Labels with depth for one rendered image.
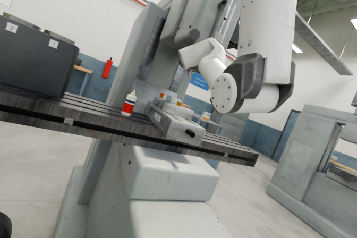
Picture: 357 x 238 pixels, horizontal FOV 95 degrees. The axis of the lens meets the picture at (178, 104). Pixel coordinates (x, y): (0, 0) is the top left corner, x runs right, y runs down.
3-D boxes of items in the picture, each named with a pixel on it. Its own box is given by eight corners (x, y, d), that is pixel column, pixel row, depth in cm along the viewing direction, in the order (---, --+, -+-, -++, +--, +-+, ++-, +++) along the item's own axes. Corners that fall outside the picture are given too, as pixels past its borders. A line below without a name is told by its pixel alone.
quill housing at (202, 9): (226, 59, 73) (253, -10, 71) (188, 37, 64) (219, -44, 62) (202, 60, 90) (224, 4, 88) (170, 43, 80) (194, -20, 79)
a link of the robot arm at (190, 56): (211, 65, 62) (219, 58, 51) (184, 75, 62) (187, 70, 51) (200, 36, 61) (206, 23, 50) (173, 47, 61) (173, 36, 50)
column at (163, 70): (135, 228, 127) (209, 36, 118) (65, 233, 105) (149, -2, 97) (127, 186, 171) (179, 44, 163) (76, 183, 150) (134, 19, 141)
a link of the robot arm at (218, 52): (212, 51, 58) (230, 70, 49) (188, 60, 58) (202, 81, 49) (210, 33, 54) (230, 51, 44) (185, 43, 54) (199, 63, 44)
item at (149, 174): (211, 202, 65) (222, 175, 65) (125, 201, 49) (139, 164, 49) (167, 147, 110) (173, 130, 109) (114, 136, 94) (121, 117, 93)
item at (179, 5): (207, 57, 91) (224, 11, 89) (169, 35, 80) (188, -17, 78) (190, 58, 108) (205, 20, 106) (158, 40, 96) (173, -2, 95)
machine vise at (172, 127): (199, 146, 62) (210, 119, 62) (164, 138, 56) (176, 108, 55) (168, 119, 94) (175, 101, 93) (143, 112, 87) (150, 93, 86)
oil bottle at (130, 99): (130, 117, 68) (140, 92, 67) (121, 114, 66) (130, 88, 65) (129, 114, 71) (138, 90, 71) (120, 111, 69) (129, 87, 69)
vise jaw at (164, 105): (191, 120, 73) (194, 111, 72) (161, 110, 66) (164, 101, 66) (185, 116, 78) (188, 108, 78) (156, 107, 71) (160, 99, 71)
